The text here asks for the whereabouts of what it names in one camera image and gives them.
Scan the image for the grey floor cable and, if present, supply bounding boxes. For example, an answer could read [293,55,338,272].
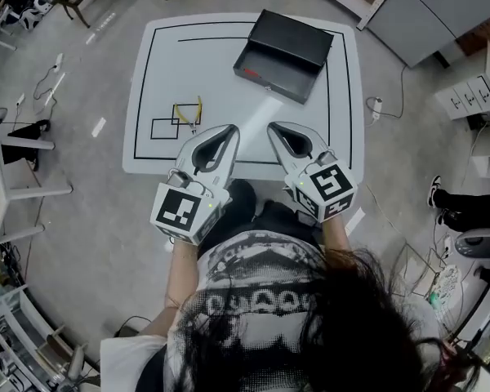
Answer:
[365,64,409,128]

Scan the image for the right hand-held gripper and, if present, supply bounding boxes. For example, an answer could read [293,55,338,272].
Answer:
[267,120,359,225]

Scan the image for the person's left forearm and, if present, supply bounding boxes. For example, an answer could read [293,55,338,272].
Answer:
[162,238,202,316]

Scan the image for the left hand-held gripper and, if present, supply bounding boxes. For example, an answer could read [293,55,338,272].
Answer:
[149,123,241,247]

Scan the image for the white drawer cabinet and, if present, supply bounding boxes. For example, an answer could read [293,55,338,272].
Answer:
[434,74,490,121]

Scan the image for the black cloth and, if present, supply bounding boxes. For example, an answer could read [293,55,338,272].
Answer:
[1,118,52,166]

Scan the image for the grey cabinet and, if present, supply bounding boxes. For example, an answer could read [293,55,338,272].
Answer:
[366,0,490,69]

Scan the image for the black box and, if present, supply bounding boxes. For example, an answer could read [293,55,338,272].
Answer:
[232,8,336,106]

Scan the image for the white side table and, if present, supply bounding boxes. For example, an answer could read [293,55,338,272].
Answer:
[0,131,74,249]

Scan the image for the yellow-handled pliers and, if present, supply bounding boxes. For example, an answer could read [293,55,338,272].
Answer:
[174,95,203,136]

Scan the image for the person's right forearm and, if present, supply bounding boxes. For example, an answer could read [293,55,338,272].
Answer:
[319,217,352,263]

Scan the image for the grey round appliance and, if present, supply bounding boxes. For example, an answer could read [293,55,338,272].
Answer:
[454,228,490,260]

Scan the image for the person's black trousers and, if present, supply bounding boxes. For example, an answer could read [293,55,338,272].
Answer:
[223,179,324,247]

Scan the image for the person's printed white t-shirt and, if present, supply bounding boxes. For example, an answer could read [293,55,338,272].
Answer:
[99,229,444,392]

